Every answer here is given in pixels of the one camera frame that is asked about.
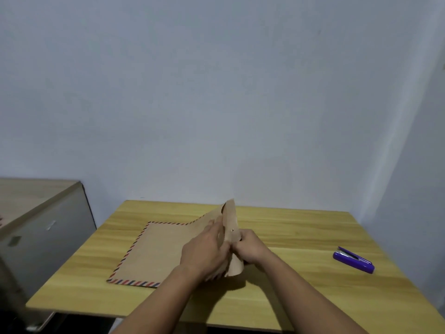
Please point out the person's left hand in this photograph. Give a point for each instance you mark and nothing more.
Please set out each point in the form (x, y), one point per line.
(203, 252)

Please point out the person's right hand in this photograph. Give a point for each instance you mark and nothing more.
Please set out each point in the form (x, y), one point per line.
(252, 248)

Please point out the person's left fingers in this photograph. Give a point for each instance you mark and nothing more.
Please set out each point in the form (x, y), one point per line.
(219, 236)

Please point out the person's right fingers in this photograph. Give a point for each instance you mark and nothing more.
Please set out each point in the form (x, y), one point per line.
(238, 244)

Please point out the brown striped-edge paper envelope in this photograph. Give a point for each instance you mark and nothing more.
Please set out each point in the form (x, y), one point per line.
(156, 250)

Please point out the person's right forearm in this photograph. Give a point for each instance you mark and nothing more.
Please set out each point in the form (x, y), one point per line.
(306, 295)

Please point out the person's left forearm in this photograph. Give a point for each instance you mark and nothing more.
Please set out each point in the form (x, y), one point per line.
(163, 302)

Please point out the purple stapler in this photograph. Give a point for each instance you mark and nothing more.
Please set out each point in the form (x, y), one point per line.
(354, 260)

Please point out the grey cabinet with wooden top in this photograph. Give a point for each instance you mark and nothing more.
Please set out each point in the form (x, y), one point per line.
(38, 236)

